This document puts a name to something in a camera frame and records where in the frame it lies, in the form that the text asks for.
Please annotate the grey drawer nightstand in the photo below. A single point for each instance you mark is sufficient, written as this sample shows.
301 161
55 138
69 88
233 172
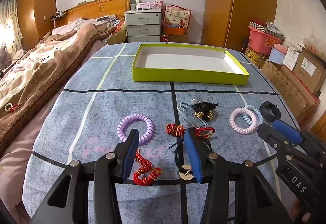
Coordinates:
142 23

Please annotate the bed with brown blanket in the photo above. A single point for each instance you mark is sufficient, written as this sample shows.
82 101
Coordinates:
76 38

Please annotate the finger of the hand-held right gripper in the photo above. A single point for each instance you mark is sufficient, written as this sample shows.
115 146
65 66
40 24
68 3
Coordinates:
270 135
287 131

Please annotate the floral quilt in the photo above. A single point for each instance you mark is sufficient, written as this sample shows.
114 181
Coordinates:
28 66

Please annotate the small brown cardboard box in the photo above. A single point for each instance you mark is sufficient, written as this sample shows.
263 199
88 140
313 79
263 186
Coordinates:
178 37

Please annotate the black smart band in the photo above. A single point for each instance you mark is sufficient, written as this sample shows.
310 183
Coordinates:
264 107

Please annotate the large brown cardboard box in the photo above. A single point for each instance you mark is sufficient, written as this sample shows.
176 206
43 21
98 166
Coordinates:
287 86

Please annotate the patterned curtain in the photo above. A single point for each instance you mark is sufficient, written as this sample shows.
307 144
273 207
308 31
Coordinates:
10 20

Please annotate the red black pole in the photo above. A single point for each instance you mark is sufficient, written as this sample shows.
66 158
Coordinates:
245 44

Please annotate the striped flat box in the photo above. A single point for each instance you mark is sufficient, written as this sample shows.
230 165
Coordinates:
267 29

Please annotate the pink floral box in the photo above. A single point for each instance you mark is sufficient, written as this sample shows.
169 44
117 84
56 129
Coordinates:
150 5

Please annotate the white labelled cardboard box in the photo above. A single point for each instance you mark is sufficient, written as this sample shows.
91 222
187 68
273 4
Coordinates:
291 58

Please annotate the pink plastic bucket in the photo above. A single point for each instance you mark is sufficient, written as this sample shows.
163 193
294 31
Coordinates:
259 41

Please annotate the red gift bag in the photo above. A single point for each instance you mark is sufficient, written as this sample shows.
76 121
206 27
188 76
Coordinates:
177 16

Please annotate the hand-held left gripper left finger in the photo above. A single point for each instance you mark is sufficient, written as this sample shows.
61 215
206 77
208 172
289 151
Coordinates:
130 155

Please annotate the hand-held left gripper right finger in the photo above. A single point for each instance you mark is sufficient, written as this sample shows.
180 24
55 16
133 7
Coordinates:
193 155

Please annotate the pale blue box pink lid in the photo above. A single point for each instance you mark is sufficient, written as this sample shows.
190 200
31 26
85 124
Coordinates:
277 56

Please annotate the green shallow cardboard box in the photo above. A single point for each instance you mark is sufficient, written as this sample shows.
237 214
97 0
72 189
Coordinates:
178 75

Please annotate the brown stuffed toy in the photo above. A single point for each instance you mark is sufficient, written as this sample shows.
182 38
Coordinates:
5 53

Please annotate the yellow black patterned box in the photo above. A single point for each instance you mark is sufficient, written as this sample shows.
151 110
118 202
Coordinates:
254 57

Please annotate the narrow wooden wardrobe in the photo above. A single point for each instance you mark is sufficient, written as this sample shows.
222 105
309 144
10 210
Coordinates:
35 5

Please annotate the wooden headboard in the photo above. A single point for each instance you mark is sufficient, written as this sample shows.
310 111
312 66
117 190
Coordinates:
89 7

